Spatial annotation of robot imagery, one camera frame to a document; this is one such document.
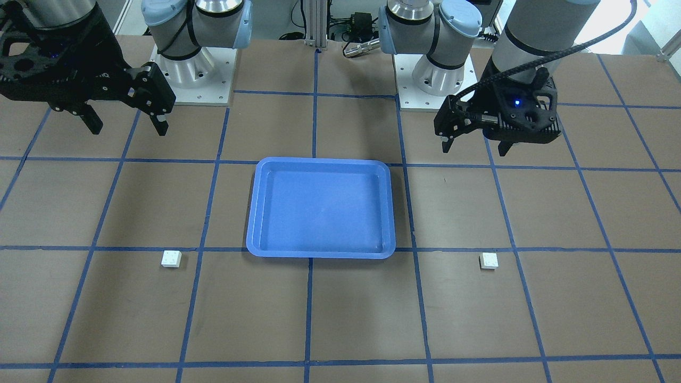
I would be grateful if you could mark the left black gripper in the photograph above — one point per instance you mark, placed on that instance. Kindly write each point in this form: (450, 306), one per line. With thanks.
(490, 98)

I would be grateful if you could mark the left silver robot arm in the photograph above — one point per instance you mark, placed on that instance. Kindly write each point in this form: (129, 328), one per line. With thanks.
(536, 35)

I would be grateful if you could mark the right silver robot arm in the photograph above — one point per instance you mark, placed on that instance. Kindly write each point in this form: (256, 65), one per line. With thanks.
(181, 28)

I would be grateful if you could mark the white block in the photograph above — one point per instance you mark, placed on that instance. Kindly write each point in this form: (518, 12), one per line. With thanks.
(488, 261)
(171, 259)

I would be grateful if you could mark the silver cylindrical connector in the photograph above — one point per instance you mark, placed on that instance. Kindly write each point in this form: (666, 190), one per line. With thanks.
(361, 48)

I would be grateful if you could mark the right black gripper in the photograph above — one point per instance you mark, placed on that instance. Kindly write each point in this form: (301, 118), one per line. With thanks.
(97, 63)

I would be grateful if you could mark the black power adapter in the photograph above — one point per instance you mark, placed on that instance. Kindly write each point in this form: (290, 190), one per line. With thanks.
(360, 22)

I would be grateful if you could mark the aluminium frame post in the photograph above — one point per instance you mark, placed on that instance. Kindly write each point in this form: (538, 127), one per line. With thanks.
(316, 23)

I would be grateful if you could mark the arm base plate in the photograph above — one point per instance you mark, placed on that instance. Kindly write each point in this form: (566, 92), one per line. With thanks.
(422, 87)
(203, 80)

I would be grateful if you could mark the blue plastic tray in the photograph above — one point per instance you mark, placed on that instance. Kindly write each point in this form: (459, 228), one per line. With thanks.
(311, 208)

